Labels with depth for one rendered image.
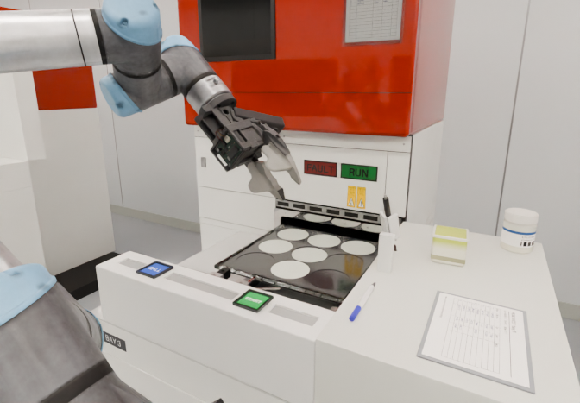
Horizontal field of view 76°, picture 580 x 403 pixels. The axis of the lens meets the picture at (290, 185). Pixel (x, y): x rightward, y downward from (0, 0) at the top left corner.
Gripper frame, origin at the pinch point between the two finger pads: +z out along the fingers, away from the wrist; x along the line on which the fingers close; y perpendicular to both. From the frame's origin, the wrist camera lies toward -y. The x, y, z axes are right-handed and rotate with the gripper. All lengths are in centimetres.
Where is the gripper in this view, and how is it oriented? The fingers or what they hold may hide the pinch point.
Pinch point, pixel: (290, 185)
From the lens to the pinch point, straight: 68.6
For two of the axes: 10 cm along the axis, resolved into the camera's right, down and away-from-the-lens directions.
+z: 6.2, 7.7, -1.4
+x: 5.2, -5.4, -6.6
